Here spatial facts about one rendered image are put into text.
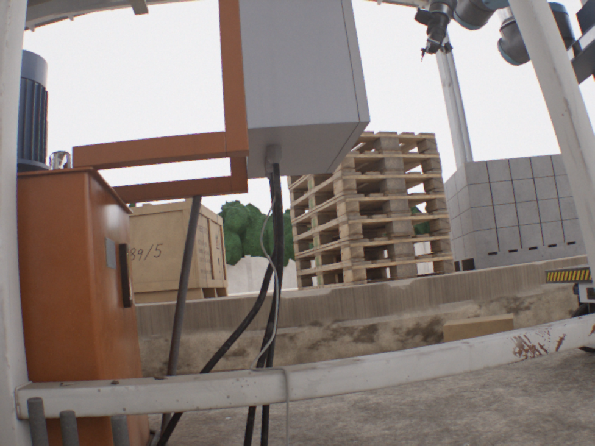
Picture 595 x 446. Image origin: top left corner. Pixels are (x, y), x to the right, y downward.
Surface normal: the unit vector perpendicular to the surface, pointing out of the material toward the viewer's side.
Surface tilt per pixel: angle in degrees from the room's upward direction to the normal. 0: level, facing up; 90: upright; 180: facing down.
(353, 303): 90
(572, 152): 99
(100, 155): 90
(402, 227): 90
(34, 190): 90
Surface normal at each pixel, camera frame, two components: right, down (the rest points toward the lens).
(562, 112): -0.96, 0.25
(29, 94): 0.90, -0.15
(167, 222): -0.04, -0.12
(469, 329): -0.41, -0.07
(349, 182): 0.29, -0.15
